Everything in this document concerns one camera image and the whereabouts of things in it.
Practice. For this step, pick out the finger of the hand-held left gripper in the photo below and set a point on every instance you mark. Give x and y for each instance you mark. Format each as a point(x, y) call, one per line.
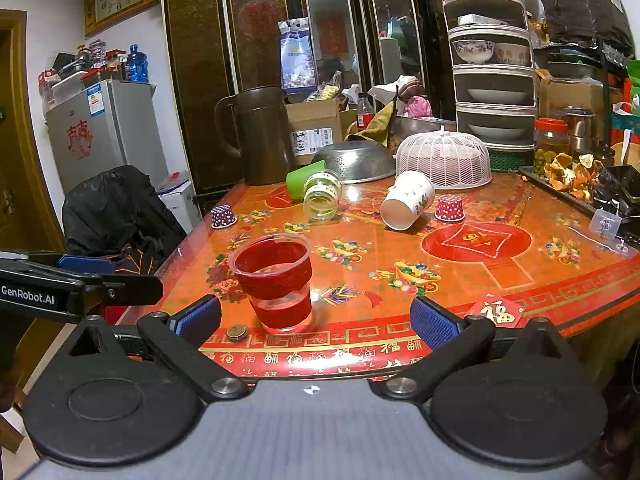
point(85, 263)
point(132, 288)

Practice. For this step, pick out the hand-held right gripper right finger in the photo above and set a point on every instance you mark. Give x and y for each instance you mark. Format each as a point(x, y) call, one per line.
point(434, 323)

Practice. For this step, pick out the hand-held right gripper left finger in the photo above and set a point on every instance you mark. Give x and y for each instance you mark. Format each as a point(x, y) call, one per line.
point(196, 318)

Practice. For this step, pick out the clear plastic cup red band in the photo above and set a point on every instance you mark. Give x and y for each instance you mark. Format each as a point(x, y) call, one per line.
point(274, 280)

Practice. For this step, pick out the purple polka dot small cup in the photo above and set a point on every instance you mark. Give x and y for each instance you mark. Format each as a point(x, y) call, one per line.
point(223, 217)

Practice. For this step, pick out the red polka dot small cup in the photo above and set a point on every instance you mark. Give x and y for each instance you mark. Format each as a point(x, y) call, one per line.
point(449, 209)

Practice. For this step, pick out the white printed paper cup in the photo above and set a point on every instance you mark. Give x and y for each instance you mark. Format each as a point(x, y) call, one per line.
point(407, 199)

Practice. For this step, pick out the clear glass cup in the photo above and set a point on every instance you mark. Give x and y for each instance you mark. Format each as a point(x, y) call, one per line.
point(323, 196)

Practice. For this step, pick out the green plastic cup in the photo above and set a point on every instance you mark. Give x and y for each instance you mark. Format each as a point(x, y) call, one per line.
point(299, 182)

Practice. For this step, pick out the small metal coin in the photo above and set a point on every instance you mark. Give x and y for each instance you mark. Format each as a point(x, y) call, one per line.
point(236, 332)

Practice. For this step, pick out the red paper envelope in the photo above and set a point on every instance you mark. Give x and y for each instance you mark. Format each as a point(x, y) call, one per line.
point(496, 311)

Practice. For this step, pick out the red printed tablecloth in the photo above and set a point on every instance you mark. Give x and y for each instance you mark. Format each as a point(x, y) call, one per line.
point(490, 265)

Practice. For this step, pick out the white carton box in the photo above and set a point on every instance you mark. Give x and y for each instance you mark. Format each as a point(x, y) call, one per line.
point(179, 202)

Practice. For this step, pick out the wooden door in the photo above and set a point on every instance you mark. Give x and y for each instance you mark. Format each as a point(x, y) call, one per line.
point(22, 160)

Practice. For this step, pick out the silver small fridge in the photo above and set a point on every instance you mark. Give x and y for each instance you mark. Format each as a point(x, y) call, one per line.
point(107, 132)

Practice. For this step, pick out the white mesh food cover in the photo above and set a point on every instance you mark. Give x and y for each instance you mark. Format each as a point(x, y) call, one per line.
point(444, 161)

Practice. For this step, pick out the steel colander bowl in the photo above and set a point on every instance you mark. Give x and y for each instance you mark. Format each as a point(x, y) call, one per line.
point(356, 161)

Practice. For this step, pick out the green plastic basket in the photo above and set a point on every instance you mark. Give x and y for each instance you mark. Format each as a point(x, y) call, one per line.
point(510, 160)

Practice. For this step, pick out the brown plastic pitcher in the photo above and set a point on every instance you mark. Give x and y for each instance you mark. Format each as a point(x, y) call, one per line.
point(260, 135)

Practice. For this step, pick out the steel pot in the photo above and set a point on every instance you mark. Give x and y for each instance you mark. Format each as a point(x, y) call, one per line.
point(417, 127)

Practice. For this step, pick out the clear plastic hook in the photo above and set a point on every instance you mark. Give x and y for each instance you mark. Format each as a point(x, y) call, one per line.
point(606, 223)

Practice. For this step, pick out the pile of orange peels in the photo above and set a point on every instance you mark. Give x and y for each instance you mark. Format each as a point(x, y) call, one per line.
point(572, 175)

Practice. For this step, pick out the yellow cloth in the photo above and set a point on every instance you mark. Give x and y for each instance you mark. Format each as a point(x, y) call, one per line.
point(375, 127)

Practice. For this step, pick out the blue water bottle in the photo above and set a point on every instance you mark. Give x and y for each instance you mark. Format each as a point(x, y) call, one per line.
point(138, 65)

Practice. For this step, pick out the red label sauce bottle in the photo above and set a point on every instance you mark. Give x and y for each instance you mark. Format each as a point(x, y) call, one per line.
point(364, 115)

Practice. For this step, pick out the red lid glass jar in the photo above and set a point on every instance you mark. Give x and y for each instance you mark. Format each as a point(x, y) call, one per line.
point(551, 137)

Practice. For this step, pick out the cardboard box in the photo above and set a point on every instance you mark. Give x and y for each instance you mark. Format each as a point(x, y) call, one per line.
point(315, 127)

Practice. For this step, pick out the black tray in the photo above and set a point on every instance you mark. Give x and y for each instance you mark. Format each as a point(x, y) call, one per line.
point(620, 195)

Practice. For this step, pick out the white stacked dish rack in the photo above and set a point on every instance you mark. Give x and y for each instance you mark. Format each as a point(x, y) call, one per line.
point(492, 75)

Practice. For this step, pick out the blue patterned bowl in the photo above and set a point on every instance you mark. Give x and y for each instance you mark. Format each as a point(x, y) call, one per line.
point(473, 51)

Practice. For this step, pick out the blue snack bag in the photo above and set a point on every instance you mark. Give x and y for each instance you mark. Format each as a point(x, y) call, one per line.
point(297, 55)

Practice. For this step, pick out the black cloth cover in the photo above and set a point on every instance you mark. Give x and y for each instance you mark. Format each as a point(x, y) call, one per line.
point(582, 2)

